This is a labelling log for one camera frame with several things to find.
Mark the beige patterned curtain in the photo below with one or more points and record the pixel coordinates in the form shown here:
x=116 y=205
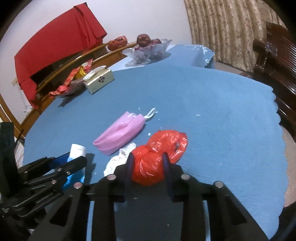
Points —
x=231 y=30

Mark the red plastic bag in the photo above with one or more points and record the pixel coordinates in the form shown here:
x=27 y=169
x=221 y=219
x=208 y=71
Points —
x=150 y=162

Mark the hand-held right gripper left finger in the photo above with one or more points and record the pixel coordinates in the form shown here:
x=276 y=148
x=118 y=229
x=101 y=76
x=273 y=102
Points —
x=129 y=166

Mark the red foil snack wrappers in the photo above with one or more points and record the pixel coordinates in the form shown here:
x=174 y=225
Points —
x=69 y=80

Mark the beige tissue box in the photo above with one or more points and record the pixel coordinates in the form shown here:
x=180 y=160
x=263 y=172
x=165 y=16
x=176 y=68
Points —
x=99 y=81

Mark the crumpled orange-red bag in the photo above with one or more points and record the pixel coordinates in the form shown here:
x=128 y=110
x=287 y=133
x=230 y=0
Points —
x=118 y=42

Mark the large dark red apple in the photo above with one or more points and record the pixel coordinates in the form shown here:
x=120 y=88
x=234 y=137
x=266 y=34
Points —
x=143 y=39

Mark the red cloth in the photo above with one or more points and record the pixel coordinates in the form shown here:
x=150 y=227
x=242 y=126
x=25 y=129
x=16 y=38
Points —
x=57 y=34

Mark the small dark red apple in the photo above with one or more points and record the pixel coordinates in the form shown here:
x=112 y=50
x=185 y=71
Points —
x=156 y=41

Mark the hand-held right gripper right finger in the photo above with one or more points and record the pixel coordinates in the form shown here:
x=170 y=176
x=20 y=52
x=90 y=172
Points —
x=167 y=171

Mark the light blue plastic table cover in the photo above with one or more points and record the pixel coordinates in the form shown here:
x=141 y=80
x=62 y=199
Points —
x=185 y=55

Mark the blue tablecloth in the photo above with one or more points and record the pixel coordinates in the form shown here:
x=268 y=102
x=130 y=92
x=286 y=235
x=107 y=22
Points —
x=208 y=104

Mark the curved wooden chair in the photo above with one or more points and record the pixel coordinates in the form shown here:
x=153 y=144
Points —
x=31 y=114
x=120 y=52

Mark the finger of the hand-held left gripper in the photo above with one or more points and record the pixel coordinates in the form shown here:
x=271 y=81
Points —
x=59 y=160
x=74 y=165

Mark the pink face mask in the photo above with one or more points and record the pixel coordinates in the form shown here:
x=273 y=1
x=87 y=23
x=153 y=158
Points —
x=120 y=134

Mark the white and blue bottle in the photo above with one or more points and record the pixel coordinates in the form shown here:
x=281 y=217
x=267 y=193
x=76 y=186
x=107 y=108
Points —
x=77 y=150

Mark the dark glass dish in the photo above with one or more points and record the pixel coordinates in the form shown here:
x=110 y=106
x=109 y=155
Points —
x=72 y=89

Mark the glass fruit bowl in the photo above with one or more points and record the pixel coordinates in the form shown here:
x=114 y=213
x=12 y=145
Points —
x=148 y=52

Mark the dark wooden armchair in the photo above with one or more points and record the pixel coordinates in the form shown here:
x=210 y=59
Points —
x=277 y=58

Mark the crumpled white tissue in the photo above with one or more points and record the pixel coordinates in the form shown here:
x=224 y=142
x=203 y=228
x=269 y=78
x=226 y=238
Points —
x=115 y=162

